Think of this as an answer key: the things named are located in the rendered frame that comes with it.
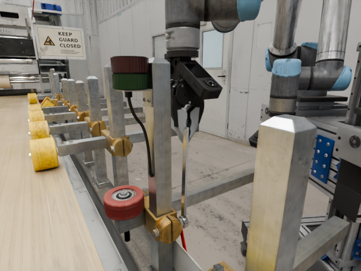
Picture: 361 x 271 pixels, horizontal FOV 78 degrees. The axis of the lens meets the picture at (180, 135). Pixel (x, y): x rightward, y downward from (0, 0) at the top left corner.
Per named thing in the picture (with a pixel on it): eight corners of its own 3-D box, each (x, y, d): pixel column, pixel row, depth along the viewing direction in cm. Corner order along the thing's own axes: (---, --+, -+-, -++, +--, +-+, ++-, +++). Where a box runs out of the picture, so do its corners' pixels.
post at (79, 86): (93, 176, 116) (82, 80, 103) (95, 179, 113) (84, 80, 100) (86, 178, 114) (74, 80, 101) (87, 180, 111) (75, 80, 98)
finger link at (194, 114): (185, 137, 60) (185, 102, 57) (199, 143, 55) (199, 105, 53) (175, 139, 58) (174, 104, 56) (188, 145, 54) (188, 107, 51)
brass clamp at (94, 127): (99, 127, 94) (98, 115, 93) (108, 134, 83) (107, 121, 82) (84, 129, 91) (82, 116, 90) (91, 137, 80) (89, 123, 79)
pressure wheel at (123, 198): (137, 223, 54) (134, 179, 51) (152, 243, 47) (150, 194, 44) (103, 236, 50) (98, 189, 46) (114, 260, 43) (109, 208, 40)
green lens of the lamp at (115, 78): (141, 86, 41) (140, 73, 41) (156, 88, 36) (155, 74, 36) (108, 87, 38) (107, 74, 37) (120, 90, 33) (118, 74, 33)
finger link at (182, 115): (175, 139, 58) (174, 104, 56) (188, 145, 54) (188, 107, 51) (164, 141, 57) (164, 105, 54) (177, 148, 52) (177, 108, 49)
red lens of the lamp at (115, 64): (140, 72, 41) (139, 59, 40) (155, 72, 36) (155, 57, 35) (106, 72, 37) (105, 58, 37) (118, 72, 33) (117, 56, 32)
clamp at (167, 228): (152, 206, 56) (152, 188, 55) (182, 238, 46) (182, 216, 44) (131, 213, 53) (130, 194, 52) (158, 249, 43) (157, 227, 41)
